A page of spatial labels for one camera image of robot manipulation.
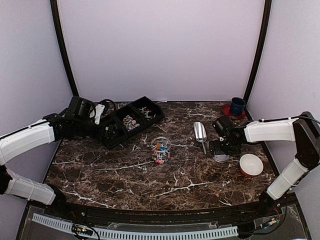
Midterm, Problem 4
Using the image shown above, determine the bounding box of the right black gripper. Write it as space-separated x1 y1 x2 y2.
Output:
209 137 242 157

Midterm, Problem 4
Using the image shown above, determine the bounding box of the clear plastic lid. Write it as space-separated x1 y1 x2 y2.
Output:
212 154 230 163

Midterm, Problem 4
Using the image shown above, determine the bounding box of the black three-compartment candy tray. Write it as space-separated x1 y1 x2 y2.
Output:
102 96 165 149

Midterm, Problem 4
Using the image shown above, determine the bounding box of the metal scoop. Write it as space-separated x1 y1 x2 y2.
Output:
193 121 207 155

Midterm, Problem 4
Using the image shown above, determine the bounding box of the clear plastic cup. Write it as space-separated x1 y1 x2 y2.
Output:
150 136 171 164

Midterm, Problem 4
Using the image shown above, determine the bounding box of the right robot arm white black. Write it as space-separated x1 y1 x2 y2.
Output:
212 111 320 217

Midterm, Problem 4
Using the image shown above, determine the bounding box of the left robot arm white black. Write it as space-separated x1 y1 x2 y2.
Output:
0 113 112 218

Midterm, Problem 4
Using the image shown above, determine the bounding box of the stick candies pile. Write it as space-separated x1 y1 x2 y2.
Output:
138 106 156 121

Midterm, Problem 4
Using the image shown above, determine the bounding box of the swirl lollipops pile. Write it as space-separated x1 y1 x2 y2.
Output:
122 115 140 132

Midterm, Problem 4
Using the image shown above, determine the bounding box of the orange white bowl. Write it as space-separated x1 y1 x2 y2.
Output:
239 153 264 177

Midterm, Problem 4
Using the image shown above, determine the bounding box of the red plate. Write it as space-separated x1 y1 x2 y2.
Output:
222 103 246 120

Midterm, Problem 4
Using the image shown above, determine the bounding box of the blue mug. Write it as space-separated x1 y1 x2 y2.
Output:
229 97 246 117

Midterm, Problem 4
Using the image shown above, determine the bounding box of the right circuit board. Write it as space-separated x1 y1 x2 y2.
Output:
259 217 279 229

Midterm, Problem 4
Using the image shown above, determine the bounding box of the circuit board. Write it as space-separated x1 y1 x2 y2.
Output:
71 224 94 236
259 217 279 229

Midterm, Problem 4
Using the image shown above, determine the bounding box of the left circuit board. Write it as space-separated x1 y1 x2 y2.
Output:
71 224 94 236

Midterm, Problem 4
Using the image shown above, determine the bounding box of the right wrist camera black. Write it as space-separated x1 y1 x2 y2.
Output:
212 115 234 137

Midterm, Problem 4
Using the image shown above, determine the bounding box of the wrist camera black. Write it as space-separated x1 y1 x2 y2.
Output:
212 115 234 137
65 96 93 120

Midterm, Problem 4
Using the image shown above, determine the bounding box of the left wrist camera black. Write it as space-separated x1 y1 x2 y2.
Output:
65 96 93 120

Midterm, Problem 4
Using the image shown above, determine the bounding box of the black front table rail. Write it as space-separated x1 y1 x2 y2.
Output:
44 182 292 225

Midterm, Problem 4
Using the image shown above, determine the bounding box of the white slotted cable duct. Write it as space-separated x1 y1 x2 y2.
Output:
31 213 239 240

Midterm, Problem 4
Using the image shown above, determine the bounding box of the left black frame post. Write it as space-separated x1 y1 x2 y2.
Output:
50 0 80 97

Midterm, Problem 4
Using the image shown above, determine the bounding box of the black frame post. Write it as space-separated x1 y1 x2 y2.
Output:
50 0 80 97
243 0 272 104

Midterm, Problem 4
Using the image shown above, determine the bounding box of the right black frame post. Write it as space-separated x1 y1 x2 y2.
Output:
243 0 272 104

